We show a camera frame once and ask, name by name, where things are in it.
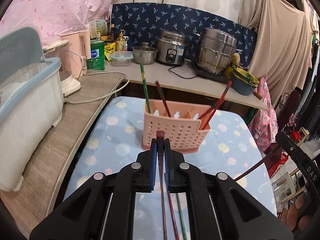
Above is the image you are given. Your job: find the red chopstick in holder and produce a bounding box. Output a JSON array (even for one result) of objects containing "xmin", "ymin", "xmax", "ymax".
[
  {"xmin": 199, "ymin": 80, "xmax": 232, "ymax": 119},
  {"xmin": 200, "ymin": 98, "xmax": 225, "ymax": 130}
]

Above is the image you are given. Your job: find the clear food container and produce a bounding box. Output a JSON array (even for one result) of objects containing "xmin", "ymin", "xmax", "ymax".
[{"xmin": 112, "ymin": 51, "xmax": 133, "ymax": 67}]

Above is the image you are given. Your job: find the white blue dish rack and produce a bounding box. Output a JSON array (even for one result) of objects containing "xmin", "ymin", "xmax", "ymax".
[{"xmin": 1, "ymin": 27, "xmax": 63, "ymax": 192}]

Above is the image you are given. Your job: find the pink perforated utensil holder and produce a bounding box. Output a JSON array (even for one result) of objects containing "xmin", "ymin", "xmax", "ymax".
[{"xmin": 142, "ymin": 99, "xmax": 210, "ymax": 153}]

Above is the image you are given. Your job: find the yellow oil bottle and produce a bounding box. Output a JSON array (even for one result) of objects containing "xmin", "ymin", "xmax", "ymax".
[{"xmin": 116, "ymin": 29, "xmax": 126, "ymax": 51}]

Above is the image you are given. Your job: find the beige curtain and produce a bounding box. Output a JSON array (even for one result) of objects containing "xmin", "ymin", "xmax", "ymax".
[{"xmin": 238, "ymin": 0, "xmax": 312, "ymax": 104}]

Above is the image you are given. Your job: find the dark red chopstick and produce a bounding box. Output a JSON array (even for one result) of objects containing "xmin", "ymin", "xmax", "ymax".
[
  {"xmin": 234, "ymin": 145, "xmax": 280, "ymax": 181},
  {"xmin": 167, "ymin": 191, "xmax": 180, "ymax": 240},
  {"xmin": 156, "ymin": 131, "xmax": 167, "ymax": 239}
]

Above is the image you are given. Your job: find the green detergent bottle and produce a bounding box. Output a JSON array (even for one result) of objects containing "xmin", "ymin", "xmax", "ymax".
[{"xmin": 87, "ymin": 29, "xmax": 105, "ymax": 70}]

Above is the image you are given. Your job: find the steel rice cooker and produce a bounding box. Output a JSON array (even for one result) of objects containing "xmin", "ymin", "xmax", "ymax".
[{"xmin": 157, "ymin": 30, "xmax": 187, "ymax": 66}]

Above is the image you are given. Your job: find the dark sauce bottle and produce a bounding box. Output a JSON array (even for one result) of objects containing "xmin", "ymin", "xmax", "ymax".
[{"xmin": 109, "ymin": 23, "xmax": 115, "ymax": 42}]

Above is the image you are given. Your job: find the blue planet pattern tablecloth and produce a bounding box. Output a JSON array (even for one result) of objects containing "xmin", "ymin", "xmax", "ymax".
[{"xmin": 66, "ymin": 96, "xmax": 276, "ymax": 239}]

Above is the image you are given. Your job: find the brown chopstick in holder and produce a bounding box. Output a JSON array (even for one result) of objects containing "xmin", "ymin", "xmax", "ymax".
[{"xmin": 155, "ymin": 80, "xmax": 171, "ymax": 117}]

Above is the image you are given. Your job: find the white power cable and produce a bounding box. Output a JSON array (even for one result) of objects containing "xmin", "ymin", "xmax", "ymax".
[{"xmin": 63, "ymin": 71, "xmax": 130, "ymax": 105}]

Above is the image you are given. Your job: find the large steel steamer pot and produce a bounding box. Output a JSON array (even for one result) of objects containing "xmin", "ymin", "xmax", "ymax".
[{"xmin": 196, "ymin": 28, "xmax": 237, "ymax": 75}]

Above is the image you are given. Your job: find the black induction cooker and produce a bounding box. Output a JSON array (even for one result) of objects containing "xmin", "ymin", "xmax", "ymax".
[{"xmin": 193, "ymin": 62, "xmax": 229, "ymax": 84}]

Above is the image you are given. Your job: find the pink floral apron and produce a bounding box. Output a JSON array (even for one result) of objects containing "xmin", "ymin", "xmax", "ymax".
[{"xmin": 248, "ymin": 77, "xmax": 278, "ymax": 154}]

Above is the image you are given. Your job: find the pink electric kettle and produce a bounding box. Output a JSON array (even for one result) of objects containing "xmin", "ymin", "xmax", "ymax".
[{"xmin": 61, "ymin": 30, "xmax": 91, "ymax": 78}]

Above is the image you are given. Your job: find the white carton box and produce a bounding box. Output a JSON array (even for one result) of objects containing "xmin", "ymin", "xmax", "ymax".
[{"xmin": 89, "ymin": 19, "xmax": 107, "ymax": 39}]

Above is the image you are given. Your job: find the green chopstick in holder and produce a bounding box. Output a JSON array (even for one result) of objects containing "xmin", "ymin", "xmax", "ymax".
[{"xmin": 139, "ymin": 64, "xmax": 151, "ymax": 113}]

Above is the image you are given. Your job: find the pink dotted curtain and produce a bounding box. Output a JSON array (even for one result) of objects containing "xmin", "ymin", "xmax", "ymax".
[{"xmin": 1, "ymin": 0, "xmax": 114, "ymax": 44}]

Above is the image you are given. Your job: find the white blender base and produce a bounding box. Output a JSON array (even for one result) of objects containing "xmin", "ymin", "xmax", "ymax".
[{"xmin": 42, "ymin": 40, "xmax": 81, "ymax": 97}]

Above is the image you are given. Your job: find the green chopstick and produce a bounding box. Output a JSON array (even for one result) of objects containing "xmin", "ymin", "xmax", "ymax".
[
  {"xmin": 176, "ymin": 193, "xmax": 187, "ymax": 240},
  {"xmin": 139, "ymin": 64, "xmax": 151, "ymax": 113}
]

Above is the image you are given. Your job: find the black cooker power cable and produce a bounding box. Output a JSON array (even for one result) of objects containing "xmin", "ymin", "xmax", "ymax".
[{"xmin": 167, "ymin": 63, "xmax": 200, "ymax": 80}]

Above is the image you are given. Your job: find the yellow snack packet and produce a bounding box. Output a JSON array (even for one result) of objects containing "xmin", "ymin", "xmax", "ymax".
[{"xmin": 104, "ymin": 42, "xmax": 116, "ymax": 61}]

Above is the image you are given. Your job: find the small steel pot with lid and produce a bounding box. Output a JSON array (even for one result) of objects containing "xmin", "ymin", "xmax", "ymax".
[{"xmin": 132, "ymin": 42, "xmax": 158, "ymax": 65}]

